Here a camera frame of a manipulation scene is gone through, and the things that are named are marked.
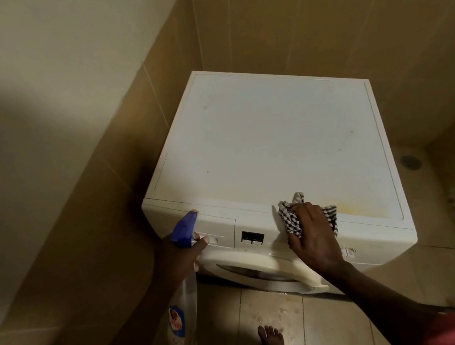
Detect person's left hand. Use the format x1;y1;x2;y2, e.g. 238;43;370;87
150;228;217;292

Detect person's right hand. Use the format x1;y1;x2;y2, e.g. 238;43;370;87
281;197;348;281

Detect black white checkered cloth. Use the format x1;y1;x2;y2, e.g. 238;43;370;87
275;186;342;245

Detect clear spray bottle blue nozzle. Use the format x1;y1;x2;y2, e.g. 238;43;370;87
149;210;219;345

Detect person's right forearm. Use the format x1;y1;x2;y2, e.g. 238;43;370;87
322;246;455;345

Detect white front-load washing machine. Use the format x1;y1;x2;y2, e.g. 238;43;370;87
122;40;424;319

